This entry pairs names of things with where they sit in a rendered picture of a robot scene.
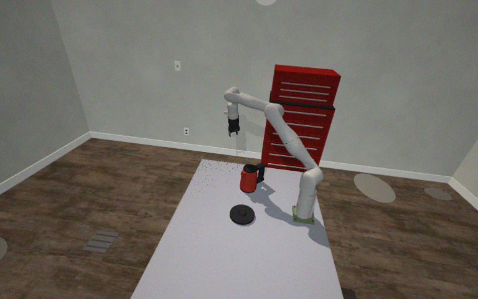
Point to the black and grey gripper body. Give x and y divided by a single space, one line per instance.
233 121

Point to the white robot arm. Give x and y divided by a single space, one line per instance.
274 112

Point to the black round disc with center stud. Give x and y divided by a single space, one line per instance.
242 214

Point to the red kettle with black handle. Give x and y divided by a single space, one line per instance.
249 177

